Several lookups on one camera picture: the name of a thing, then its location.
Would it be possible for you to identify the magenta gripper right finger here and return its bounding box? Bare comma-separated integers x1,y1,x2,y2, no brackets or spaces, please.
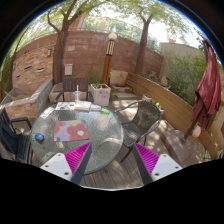
133,143,182,185

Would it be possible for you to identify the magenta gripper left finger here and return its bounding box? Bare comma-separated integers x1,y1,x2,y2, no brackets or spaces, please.
41,142,92,185

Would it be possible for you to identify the blue computer mouse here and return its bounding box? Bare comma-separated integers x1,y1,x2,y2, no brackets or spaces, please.
35,133,44,142

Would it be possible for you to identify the floral pastel mouse pad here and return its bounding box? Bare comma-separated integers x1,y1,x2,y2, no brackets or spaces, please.
54,120,89,142

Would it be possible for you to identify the concrete umbrella base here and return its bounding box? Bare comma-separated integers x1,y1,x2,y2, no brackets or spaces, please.
161,130,204,164

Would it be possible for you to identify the round glass patio table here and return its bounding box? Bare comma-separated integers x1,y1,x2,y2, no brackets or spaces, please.
31,107,123,174

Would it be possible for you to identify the grey wicker metal chair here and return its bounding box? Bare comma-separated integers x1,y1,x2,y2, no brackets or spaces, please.
116,100,162,162

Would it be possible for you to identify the watercolour paint palette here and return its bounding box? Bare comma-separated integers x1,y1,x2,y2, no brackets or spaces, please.
55,102,75,110

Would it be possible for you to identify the wooden slat bench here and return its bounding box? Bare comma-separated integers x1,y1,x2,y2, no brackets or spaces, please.
125,71,220,160

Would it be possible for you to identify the open book on table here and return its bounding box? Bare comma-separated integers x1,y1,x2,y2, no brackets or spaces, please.
74,101,91,111

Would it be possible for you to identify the black metal armchair left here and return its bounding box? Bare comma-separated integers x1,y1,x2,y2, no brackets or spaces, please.
0,109,33,164

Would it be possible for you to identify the green marker pen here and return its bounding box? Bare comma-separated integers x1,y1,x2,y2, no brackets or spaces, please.
100,108,110,114

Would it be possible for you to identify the white candle stick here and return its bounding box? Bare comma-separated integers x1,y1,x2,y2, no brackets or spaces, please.
76,85,79,103

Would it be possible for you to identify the white square planter box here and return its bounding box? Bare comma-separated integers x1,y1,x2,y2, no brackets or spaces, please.
90,84,111,106

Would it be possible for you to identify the dark wooden slat chair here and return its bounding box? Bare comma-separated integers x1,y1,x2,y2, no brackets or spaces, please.
54,77,94,103

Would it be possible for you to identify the folded maroon patio umbrella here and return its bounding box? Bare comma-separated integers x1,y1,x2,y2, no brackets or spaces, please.
181,39,221,142

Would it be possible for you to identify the left tree trunk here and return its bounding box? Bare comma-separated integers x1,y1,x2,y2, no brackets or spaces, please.
47,0,89,84

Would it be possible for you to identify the tree trunk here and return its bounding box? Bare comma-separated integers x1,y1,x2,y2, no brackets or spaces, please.
135,10,153,75
47,0,89,84

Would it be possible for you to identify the right tree trunk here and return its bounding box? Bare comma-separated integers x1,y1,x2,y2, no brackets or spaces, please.
135,10,153,75

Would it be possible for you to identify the wooden lamp post white globe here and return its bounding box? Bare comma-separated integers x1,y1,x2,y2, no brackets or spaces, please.
102,33,117,84

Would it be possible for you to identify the white wall mailbox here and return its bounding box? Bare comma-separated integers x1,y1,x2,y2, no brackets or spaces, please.
65,64,73,76

